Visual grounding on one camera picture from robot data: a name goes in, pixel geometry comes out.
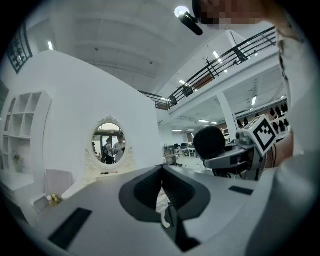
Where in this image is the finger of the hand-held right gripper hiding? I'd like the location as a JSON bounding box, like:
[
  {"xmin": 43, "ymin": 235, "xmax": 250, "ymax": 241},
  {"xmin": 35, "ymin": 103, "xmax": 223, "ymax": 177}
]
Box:
[{"xmin": 203, "ymin": 146, "xmax": 252, "ymax": 169}]

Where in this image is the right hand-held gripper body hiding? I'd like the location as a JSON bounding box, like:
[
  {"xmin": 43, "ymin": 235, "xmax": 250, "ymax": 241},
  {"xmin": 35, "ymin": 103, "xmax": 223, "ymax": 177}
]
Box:
[{"xmin": 235, "ymin": 114, "xmax": 278, "ymax": 181}]

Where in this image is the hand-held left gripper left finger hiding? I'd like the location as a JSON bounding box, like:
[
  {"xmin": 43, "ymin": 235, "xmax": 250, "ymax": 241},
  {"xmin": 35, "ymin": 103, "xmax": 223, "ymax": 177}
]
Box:
[{"xmin": 37, "ymin": 164, "xmax": 181, "ymax": 256}]

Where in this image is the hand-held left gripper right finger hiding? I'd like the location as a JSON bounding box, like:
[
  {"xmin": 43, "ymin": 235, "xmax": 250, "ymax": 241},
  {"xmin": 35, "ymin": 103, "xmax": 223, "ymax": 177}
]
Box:
[{"xmin": 161, "ymin": 164, "xmax": 279, "ymax": 256}]

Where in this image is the black item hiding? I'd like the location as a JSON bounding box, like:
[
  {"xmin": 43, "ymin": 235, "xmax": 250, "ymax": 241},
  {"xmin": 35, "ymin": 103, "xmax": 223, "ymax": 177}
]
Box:
[{"xmin": 193, "ymin": 126, "xmax": 227, "ymax": 162}]

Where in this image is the person's right forearm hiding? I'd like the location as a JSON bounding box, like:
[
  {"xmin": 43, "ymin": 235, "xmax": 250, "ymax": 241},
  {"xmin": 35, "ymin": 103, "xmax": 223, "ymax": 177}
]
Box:
[{"xmin": 264, "ymin": 134, "xmax": 296, "ymax": 169}]

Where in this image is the row of dark hanging garments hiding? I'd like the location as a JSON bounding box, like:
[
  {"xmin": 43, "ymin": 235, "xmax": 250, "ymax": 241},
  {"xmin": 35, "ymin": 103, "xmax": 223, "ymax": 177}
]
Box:
[{"xmin": 236, "ymin": 101, "xmax": 291, "ymax": 136}]

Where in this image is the yellow flower bouquet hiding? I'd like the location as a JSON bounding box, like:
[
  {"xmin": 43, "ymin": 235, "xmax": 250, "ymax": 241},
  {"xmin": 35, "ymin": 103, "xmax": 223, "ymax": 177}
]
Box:
[{"xmin": 46, "ymin": 192, "xmax": 63, "ymax": 208}]

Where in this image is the person's white shirt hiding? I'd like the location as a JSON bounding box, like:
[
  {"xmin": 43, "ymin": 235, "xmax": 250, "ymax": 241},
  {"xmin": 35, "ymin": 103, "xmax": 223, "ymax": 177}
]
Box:
[{"xmin": 246, "ymin": 21, "xmax": 320, "ymax": 256}]

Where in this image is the pale upholstered chair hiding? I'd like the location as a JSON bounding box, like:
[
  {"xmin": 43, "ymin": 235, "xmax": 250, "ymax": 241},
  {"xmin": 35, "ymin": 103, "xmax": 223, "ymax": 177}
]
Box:
[{"xmin": 44, "ymin": 169, "xmax": 74, "ymax": 196}]

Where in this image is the oval white framed mirror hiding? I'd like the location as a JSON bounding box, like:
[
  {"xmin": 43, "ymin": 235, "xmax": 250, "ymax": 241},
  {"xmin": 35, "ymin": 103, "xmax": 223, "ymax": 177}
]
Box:
[{"xmin": 84, "ymin": 115, "xmax": 137, "ymax": 176}]

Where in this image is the black balcony railing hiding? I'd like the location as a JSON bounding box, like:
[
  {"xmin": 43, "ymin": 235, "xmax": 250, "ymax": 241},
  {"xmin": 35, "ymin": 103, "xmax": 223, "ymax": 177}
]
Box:
[{"xmin": 138, "ymin": 26, "xmax": 279, "ymax": 111}]

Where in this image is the small flower vase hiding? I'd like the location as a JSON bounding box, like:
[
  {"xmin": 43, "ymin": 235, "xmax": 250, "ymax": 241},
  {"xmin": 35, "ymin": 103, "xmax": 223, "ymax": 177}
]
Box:
[{"xmin": 11, "ymin": 151, "xmax": 23, "ymax": 174}]

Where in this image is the round ceiling lamp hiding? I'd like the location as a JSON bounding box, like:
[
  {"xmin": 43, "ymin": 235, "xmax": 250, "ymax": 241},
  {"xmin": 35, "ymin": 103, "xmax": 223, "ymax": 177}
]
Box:
[{"xmin": 174, "ymin": 5, "xmax": 188, "ymax": 19}]

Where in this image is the white arched wall shelf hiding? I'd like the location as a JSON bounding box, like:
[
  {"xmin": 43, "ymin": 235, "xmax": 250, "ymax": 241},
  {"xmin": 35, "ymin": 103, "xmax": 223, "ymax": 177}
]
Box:
[{"xmin": 0, "ymin": 91, "xmax": 53, "ymax": 191}]

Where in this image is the black head camera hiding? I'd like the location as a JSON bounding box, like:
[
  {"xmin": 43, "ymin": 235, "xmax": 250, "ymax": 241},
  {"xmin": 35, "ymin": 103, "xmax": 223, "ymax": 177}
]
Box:
[{"xmin": 178, "ymin": 11, "xmax": 204, "ymax": 37}]

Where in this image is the black lattice wall decoration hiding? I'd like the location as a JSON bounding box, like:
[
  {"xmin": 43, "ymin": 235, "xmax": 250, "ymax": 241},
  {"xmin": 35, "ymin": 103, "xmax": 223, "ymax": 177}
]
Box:
[{"xmin": 5, "ymin": 24, "xmax": 34, "ymax": 75}]

